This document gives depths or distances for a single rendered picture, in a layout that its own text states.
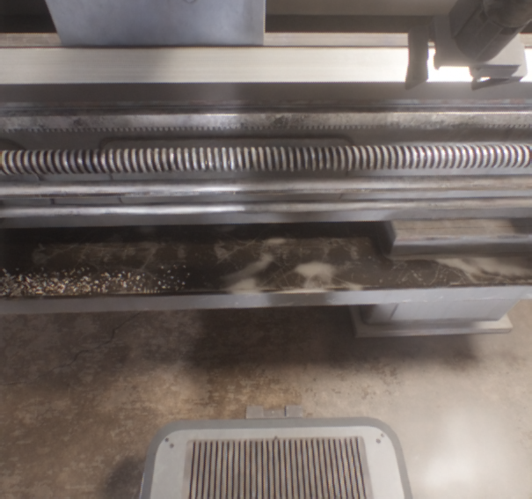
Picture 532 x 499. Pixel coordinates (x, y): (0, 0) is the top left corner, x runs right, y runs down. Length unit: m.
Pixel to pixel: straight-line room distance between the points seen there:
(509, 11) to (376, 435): 0.75
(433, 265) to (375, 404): 0.45
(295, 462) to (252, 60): 0.74
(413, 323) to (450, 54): 0.93
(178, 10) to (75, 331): 1.00
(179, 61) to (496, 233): 0.76
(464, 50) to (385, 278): 0.53
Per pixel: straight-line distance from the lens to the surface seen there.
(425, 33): 0.57
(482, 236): 1.00
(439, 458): 1.23
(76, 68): 0.70
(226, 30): 0.71
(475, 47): 0.53
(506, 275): 1.04
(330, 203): 0.73
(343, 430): 0.90
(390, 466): 0.91
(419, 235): 0.93
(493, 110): 0.79
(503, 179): 0.82
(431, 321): 1.33
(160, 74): 0.66
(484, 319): 1.41
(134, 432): 1.20
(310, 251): 0.92
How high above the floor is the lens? 1.12
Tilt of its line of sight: 50 degrees down
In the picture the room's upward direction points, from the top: 2 degrees clockwise
